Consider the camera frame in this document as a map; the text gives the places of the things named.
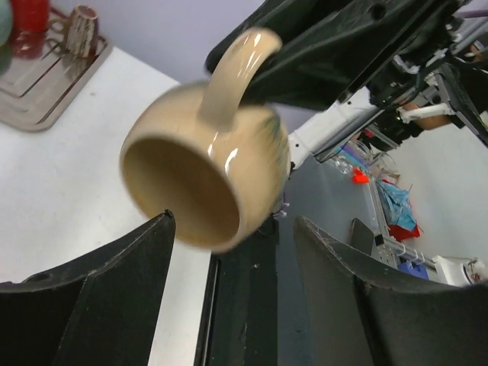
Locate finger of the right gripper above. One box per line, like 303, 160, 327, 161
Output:
205, 26, 297, 76

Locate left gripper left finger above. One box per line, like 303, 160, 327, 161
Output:
1, 211, 175, 365

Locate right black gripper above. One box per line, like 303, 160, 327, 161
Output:
266, 0, 488, 146

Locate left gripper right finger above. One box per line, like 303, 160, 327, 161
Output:
294, 217, 487, 365

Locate beige round mug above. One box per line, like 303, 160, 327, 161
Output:
118, 27, 292, 254

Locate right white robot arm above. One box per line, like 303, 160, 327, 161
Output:
205, 1, 487, 169

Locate red mug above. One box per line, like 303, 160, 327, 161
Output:
9, 0, 50, 59

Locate teal mug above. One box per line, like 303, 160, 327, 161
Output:
0, 0, 13, 75

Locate brown striped small cup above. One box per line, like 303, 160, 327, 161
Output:
48, 5, 99, 59

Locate metal tray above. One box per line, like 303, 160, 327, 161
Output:
1, 31, 113, 132

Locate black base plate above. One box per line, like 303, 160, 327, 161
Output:
194, 217, 279, 366

